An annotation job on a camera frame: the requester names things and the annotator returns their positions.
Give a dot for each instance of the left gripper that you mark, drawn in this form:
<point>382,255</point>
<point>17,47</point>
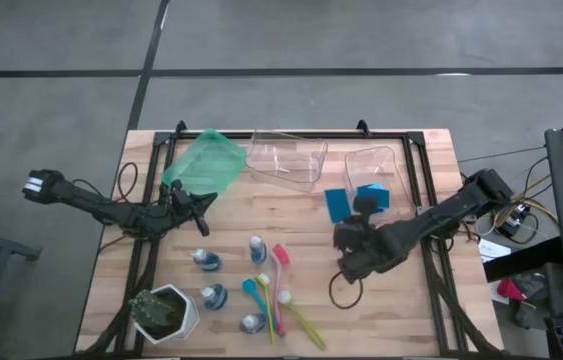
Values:
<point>178,205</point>

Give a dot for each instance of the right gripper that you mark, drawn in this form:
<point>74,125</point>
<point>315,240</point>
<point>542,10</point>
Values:
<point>351,235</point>

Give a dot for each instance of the blue sponge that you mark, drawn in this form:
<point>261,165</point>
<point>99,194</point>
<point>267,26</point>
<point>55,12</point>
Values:
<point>365,190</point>
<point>384,199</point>
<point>337,205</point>

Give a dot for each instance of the clear plastic bin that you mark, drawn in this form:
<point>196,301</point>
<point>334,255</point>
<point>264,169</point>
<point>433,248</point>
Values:
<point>371,165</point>
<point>286,160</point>

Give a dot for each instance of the blue dish soap bottle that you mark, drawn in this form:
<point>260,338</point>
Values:
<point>206,260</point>
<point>213,296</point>
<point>252,322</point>
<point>257,248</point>

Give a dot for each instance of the teal plastic bin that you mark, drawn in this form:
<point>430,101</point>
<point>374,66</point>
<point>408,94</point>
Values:
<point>206,162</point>

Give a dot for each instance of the red and pink dish brush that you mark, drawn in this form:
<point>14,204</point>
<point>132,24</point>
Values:
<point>281,253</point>

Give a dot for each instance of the yellow-green dish brush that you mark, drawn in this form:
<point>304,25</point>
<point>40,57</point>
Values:
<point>262,279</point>
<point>285,297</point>

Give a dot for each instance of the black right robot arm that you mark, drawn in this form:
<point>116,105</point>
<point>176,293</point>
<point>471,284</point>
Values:
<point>436,220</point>

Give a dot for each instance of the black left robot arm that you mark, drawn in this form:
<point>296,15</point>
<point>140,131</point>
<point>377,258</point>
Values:
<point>111,212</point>

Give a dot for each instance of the green cactus plant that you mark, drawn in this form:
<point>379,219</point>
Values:
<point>153,307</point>

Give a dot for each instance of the white hexagonal plant pot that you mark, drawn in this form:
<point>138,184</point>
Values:
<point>188,320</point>

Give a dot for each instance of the white paper sheet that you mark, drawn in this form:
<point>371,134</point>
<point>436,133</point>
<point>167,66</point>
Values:
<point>491,248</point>

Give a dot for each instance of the small black electronics box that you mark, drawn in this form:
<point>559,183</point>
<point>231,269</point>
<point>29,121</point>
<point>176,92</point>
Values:
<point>511,222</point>

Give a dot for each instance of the red object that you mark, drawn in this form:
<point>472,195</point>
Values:
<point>508,289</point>

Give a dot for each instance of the black metal table frame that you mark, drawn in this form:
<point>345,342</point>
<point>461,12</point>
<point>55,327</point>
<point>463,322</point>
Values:
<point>286,135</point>

